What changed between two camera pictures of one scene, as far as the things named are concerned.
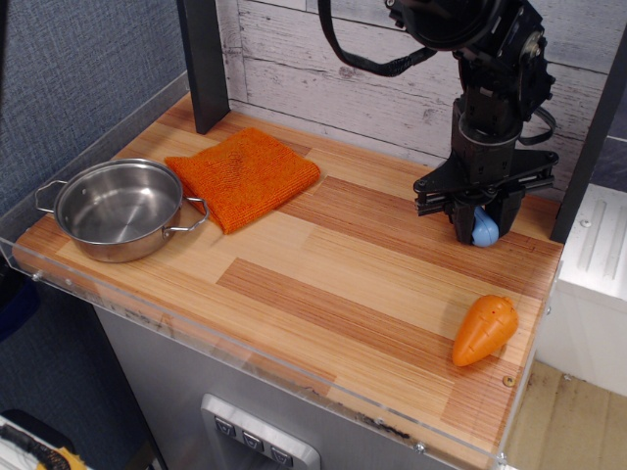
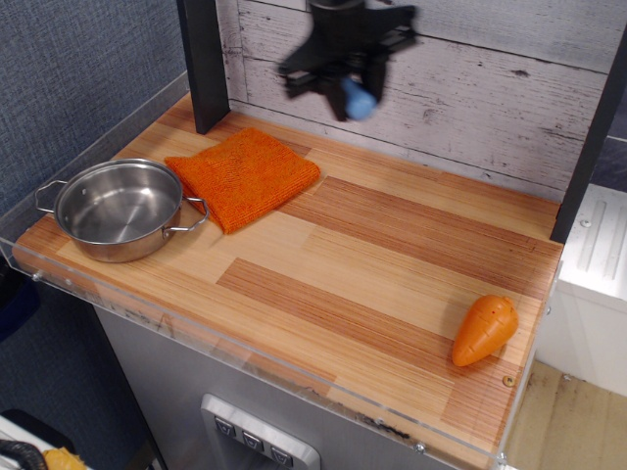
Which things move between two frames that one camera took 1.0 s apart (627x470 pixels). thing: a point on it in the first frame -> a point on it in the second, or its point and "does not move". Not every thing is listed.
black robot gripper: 484,163 -> 347,34
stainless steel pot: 120,210 does not move
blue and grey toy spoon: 486,230 -> 360,103
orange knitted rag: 245,177 does not move
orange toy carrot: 489,323 does not move
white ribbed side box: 583,328 does not move
